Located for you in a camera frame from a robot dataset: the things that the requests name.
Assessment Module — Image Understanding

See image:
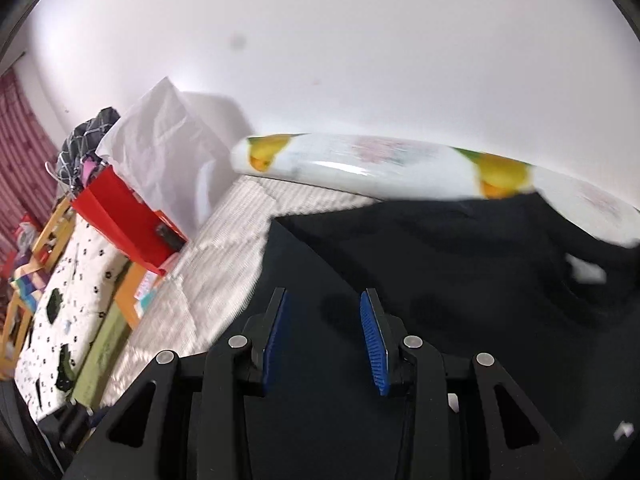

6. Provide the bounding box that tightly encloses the orange box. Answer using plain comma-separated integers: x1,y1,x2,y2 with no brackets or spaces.
115,252,181,331

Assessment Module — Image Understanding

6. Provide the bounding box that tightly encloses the white dotted blanket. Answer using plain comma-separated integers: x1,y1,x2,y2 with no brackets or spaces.
14,212,131,418

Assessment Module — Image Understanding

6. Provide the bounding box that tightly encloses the maroon curtain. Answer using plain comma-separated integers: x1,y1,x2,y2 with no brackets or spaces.
0,70,61,256

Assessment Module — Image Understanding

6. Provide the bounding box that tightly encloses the colourful striped cloth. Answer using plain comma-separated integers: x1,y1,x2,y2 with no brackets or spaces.
11,264,47,312

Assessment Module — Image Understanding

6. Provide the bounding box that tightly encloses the white plastic bag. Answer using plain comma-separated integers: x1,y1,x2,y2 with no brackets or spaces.
95,76,256,233

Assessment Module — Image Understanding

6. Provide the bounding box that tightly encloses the wooden chair frame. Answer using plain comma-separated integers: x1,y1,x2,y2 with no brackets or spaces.
0,195,76,381

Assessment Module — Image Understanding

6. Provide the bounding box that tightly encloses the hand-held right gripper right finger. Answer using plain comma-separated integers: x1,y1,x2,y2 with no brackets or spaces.
359,287,586,480

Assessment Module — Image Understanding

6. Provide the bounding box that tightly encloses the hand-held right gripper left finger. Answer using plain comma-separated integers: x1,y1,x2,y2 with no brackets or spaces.
62,287,291,480

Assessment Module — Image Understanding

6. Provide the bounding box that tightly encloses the white fruit print bolster pillow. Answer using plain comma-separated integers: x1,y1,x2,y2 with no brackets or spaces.
229,132,640,248

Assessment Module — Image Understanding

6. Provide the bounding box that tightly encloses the green cushion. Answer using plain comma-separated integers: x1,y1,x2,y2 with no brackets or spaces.
70,305,132,408

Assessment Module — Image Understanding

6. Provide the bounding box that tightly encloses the black garment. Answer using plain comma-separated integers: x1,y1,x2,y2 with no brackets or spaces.
245,195,640,480

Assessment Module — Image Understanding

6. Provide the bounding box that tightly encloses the red box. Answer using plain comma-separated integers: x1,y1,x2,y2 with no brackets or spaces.
71,165,188,276

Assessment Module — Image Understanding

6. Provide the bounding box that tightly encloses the dark checked cloth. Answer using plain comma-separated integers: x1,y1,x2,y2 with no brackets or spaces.
56,107,121,191

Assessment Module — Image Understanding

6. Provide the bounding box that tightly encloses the striped beige mattress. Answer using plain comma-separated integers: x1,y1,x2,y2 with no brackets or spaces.
100,177,381,411

